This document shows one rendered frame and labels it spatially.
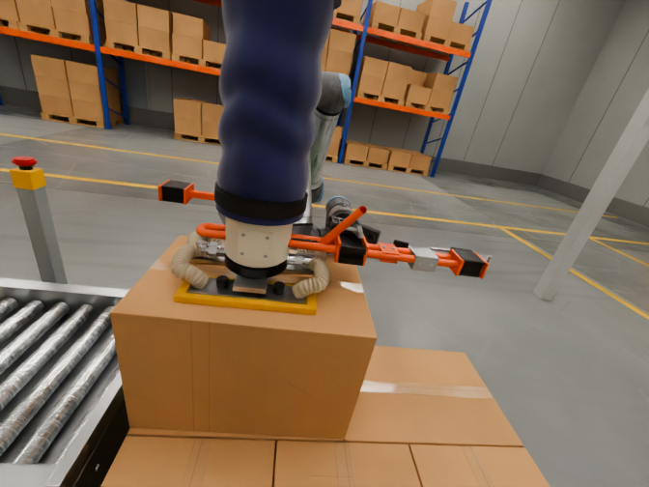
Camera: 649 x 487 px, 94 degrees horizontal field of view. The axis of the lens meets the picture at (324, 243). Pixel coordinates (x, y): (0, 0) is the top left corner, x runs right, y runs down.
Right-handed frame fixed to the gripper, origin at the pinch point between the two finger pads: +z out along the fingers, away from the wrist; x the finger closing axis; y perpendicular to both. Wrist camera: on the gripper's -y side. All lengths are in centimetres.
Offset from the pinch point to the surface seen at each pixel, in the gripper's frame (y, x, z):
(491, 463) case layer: -48, -53, 26
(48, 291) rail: 107, -48, -29
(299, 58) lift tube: 22.3, 41.5, 8.5
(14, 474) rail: 72, -48, 33
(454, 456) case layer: -37, -53, 24
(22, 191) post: 121, -15, -46
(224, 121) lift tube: 35.8, 28.2, 7.1
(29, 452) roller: 75, -53, 26
